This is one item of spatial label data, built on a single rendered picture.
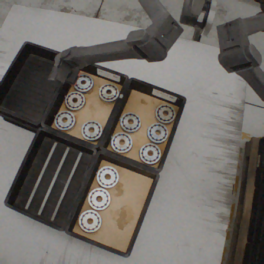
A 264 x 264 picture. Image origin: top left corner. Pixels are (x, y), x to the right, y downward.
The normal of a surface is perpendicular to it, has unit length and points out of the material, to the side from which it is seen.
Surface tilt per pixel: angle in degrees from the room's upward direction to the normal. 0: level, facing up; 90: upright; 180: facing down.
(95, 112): 0
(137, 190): 0
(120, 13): 0
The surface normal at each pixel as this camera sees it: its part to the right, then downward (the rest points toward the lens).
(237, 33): -0.76, 0.01
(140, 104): 0.06, -0.32
